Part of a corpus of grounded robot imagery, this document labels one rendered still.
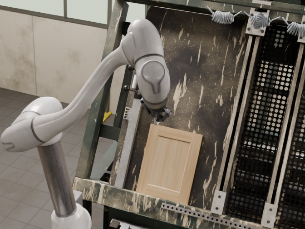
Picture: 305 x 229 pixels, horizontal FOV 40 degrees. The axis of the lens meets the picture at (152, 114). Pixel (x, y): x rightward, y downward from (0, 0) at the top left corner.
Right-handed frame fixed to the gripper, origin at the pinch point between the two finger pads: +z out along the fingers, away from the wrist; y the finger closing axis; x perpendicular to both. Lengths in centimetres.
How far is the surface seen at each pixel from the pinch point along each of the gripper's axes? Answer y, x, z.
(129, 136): 26, -7, 76
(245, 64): -15, -68, 50
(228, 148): -28, -25, 66
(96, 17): 169, -145, 228
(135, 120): 27, -16, 72
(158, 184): -2, 8, 84
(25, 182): 123, 43, 217
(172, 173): -7, -1, 80
